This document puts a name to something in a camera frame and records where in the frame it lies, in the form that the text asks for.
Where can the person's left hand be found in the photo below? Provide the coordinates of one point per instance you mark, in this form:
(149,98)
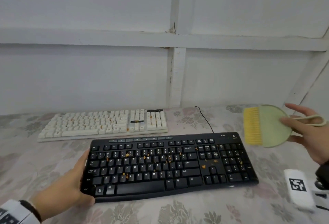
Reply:
(64,188)

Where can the person's right hand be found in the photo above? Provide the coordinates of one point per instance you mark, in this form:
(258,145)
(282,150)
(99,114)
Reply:
(313,139)

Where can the green brush yellow bristles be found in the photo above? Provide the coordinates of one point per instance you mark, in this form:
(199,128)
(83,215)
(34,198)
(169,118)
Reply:
(270,128)

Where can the white keyboard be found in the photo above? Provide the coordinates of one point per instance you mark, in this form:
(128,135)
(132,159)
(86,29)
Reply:
(90,123)

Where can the black keyboard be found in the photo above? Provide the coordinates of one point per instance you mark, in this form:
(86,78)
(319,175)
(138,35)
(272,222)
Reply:
(154,180)

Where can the person's left forearm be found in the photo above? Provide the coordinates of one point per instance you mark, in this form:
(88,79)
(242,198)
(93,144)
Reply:
(34,209)

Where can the person's right forearm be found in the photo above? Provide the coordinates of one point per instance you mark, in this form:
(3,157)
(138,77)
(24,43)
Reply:
(323,172)

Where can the floral tablecloth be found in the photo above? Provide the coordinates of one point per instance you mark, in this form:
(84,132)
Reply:
(38,159)

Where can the white marker left wristband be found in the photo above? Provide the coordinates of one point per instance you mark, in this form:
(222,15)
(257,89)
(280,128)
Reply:
(12,213)

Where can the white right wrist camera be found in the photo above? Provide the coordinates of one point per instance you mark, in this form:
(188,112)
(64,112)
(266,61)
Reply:
(298,188)

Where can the white wooden frame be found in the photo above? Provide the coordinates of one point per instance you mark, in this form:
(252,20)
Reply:
(102,37)

